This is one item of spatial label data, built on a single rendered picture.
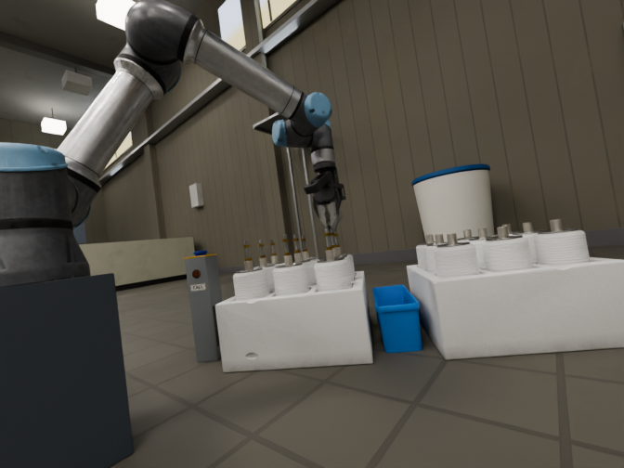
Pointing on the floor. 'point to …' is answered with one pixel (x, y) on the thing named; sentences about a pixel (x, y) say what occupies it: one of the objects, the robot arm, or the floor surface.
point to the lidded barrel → (455, 201)
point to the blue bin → (397, 318)
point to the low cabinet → (140, 261)
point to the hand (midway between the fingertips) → (330, 227)
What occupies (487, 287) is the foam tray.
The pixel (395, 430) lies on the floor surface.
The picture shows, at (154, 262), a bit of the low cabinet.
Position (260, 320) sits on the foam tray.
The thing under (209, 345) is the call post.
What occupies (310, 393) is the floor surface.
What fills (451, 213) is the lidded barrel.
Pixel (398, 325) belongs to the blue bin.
